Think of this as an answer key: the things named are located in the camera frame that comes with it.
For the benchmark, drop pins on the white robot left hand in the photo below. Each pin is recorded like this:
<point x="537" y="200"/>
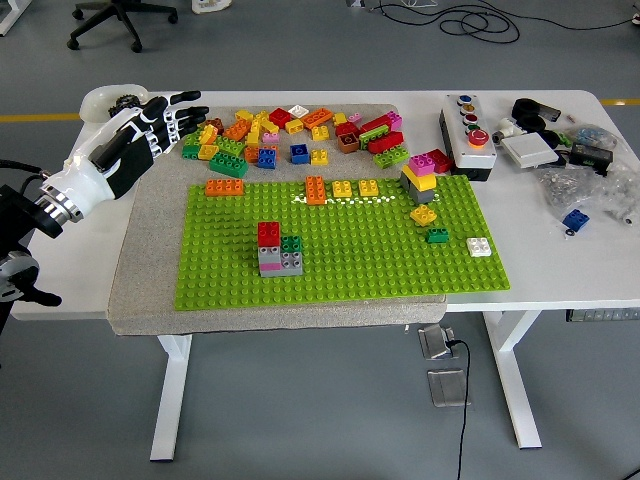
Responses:
<point x="120" y="160"/>

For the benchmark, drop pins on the red square brick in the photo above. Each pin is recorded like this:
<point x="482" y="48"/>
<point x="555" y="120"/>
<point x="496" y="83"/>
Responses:
<point x="280" y="119"/>
<point x="269" y="234"/>

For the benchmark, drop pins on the grey two-by-three brick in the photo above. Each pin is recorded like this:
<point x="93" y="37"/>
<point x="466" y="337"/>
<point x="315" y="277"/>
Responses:
<point x="270" y="254"/>

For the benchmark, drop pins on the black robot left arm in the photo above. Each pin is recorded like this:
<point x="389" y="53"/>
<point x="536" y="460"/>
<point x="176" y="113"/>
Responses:
<point x="20" y="210"/>

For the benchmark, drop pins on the dark green square brick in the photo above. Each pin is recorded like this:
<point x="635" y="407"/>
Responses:
<point x="438" y="235"/>
<point x="291" y="244"/>
<point x="190" y="152"/>

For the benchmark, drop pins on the brown small brick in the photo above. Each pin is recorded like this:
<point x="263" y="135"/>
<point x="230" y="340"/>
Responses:
<point x="216" y="124"/>

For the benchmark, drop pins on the orange two-by-four brick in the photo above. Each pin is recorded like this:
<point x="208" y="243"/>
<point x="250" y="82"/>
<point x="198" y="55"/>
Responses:
<point x="224" y="187"/>
<point x="317" y="119"/>

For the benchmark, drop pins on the dark green two-by-four brick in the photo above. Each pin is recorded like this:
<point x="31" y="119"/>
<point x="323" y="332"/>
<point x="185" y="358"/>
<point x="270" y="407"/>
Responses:
<point x="228" y="166"/>

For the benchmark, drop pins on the light green two-by-four brick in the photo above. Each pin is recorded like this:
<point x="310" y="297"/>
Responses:
<point x="231" y="147"/>
<point x="391" y="159"/>
<point x="373" y="137"/>

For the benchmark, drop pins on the orange two-by-three brick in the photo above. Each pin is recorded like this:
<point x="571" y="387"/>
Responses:
<point x="237" y="131"/>
<point x="315" y="190"/>

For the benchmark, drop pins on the yellow square brick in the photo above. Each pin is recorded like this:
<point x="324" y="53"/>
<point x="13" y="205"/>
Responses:
<point x="369" y="188"/>
<point x="319" y="158"/>
<point x="423" y="215"/>
<point x="245" y="116"/>
<point x="343" y="189"/>
<point x="321" y="134"/>

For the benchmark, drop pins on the yellow long brick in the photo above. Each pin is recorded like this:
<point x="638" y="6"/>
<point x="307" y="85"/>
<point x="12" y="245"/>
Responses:
<point x="256" y="132"/>

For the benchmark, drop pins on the blue square brick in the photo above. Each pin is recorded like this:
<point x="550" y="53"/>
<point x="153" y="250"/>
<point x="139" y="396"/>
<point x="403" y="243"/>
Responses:
<point x="267" y="160"/>
<point x="575" y="219"/>
<point x="300" y="154"/>

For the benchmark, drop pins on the pink small brick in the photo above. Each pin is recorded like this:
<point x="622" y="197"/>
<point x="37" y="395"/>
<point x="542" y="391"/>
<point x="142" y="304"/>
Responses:
<point x="356" y="119"/>
<point x="271" y="138"/>

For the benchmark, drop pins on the grey long brick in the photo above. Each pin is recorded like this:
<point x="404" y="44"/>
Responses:
<point x="293" y="264"/>

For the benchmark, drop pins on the brown square brick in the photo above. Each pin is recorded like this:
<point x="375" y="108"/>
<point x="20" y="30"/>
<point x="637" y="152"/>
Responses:
<point x="349" y="145"/>

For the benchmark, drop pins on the red long brick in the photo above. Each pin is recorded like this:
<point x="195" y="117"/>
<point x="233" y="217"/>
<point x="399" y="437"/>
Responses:
<point x="376" y="124"/>

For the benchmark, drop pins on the red two-by-four brick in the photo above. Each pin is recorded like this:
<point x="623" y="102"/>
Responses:
<point x="387" y="144"/>

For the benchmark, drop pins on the green studded baseplate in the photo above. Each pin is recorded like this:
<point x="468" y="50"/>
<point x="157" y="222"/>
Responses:
<point x="375" y="260"/>

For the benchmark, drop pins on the yellow wide brick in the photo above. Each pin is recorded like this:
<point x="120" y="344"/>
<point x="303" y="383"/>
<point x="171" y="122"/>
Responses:
<point x="420" y="182"/>

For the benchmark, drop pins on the pink square brick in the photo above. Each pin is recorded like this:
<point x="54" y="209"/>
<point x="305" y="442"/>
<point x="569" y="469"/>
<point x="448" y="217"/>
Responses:
<point x="421" y="163"/>

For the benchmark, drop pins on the grey square brick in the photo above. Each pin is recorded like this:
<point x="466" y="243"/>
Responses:
<point x="422" y="197"/>

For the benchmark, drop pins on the white square brick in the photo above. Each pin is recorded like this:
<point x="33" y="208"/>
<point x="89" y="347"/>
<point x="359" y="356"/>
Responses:
<point x="479" y="247"/>

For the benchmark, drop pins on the black gear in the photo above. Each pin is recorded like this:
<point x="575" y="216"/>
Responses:
<point x="126" y="102"/>

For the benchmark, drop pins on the white oval bowl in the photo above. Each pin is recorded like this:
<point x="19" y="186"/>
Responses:
<point x="95" y="102"/>

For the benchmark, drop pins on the black office chair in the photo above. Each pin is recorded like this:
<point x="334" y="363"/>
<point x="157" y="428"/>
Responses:
<point x="122" y="12"/>

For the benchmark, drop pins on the white desk leg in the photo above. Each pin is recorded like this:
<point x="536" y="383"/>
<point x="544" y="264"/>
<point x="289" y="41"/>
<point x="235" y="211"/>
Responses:
<point x="12" y="18"/>

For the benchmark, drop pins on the white rounded object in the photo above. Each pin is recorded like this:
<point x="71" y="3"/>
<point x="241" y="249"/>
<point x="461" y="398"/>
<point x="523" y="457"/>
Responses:
<point x="212" y="5"/>

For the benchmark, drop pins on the grey-brown mat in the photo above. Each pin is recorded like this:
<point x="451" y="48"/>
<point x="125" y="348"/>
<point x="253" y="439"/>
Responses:
<point x="300" y="320"/>

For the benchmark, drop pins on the white table leg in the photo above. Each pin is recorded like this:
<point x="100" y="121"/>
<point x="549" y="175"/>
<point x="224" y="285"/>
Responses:
<point x="515" y="380"/>
<point x="170" y="400"/>

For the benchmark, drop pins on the small grey metal object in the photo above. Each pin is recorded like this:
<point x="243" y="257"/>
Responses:
<point x="357" y="3"/>

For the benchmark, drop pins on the push-button control box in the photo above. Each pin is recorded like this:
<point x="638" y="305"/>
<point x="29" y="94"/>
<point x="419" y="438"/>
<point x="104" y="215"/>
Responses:
<point x="470" y="155"/>

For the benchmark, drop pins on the metal floor socket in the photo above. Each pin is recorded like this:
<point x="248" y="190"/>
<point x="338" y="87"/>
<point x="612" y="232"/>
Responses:
<point x="436" y="341"/>
<point x="447" y="387"/>

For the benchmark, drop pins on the white pipe connector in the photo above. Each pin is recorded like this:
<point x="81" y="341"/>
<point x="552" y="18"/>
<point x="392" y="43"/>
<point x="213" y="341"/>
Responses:
<point x="505" y="131"/>

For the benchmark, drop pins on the green plastic clip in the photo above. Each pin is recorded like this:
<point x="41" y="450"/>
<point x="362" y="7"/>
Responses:
<point x="565" y="139"/>

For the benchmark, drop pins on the clear bag of screws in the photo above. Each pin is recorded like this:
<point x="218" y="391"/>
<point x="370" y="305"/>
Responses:
<point x="580" y="190"/>

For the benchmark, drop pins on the clear bag blue parts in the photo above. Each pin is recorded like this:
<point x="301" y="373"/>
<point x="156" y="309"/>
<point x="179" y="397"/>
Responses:
<point x="590" y="135"/>

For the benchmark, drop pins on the black power adapter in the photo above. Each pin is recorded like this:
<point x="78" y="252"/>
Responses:
<point x="591" y="155"/>

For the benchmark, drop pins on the table height control panel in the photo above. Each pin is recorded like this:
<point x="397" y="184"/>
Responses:
<point x="602" y="315"/>

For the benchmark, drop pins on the white wall switch panel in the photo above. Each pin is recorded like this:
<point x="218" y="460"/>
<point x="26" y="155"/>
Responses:
<point x="529" y="151"/>

